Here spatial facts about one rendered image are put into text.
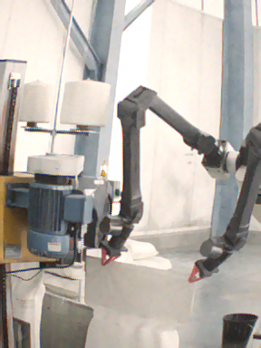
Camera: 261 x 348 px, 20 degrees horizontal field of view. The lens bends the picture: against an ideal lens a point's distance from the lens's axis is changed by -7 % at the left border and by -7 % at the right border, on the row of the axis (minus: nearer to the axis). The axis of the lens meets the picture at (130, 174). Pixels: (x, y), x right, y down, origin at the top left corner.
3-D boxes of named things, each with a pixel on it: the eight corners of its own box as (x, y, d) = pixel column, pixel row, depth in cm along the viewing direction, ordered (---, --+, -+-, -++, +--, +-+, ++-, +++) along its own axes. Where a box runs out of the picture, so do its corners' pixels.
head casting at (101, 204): (109, 247, 299) (115, 172, 298) (67, 250, 280) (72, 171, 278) (54, 235, 318) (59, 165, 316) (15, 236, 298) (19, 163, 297)
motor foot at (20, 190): (45, 211, 256) (47, 186, 256) (22, 211, 247) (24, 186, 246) (27, 207, 262) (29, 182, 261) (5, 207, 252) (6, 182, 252)
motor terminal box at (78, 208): (92, 230, 254) (95, 195, 253) (84, 233, 244) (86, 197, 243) (69, 226, 256) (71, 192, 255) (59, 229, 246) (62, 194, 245)
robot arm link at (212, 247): (248, 239, 245) (236, 225, 251) (228, 235, 237) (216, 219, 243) (227, 266, 248) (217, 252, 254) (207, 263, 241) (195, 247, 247)
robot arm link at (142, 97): (152, 84, 251) (133, 76, 258) (130, 117, 251) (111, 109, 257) (217, 140, 283) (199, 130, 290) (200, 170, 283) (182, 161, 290)
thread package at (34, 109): (58, 125, 280) (63, 82, 279) (32, 123, 268) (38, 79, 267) (31, 123, 289) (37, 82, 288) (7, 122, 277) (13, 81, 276)
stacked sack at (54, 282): (131, 293, 596) (132, 277, 595) (81, 301, 543) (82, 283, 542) (91, 283, 621) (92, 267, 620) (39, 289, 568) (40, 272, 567)
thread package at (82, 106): (116, 130, 264) (120, 82, 263) (84, 128, 251) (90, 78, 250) (80, 128, 274) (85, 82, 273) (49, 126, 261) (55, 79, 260)
